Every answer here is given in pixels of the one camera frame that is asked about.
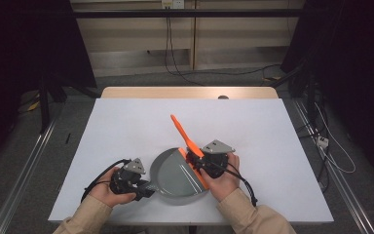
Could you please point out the person's left hand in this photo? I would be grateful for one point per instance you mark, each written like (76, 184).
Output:
(105, 195)

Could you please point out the orange brush with grey bristles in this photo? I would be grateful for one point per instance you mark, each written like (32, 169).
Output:
(183, 133)

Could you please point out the metal floor rail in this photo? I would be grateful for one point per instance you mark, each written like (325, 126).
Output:
(334, 175)
(22, 177)

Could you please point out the white power adapter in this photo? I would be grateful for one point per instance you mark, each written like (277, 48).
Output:
(322, 142)

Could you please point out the wooden table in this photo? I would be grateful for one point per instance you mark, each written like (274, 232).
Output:
(175, 92)

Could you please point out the grey dustpan with orange lip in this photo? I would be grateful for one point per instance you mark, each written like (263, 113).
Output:
(175, 175)

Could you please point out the dark table grommet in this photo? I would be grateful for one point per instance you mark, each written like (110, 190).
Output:
(223, 97)

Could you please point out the black metal stand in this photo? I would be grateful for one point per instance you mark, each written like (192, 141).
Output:
(44, 107)

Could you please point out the white wall socket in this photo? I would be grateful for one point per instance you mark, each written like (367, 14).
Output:
(173, 4)

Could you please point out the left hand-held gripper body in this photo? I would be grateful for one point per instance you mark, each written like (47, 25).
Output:
(135, 166)

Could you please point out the person's right hand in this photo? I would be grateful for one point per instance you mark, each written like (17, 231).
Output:
(222, 187)

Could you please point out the black curtain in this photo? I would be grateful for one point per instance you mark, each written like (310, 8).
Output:
(29, 48)
(354, 65)

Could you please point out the black horizontal bar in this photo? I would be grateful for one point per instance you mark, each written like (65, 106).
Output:
(188, 13)

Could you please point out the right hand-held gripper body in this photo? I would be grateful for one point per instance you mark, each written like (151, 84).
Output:
(218, 147)

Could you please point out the small black floor object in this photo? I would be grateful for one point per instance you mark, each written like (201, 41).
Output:
(67, 138)

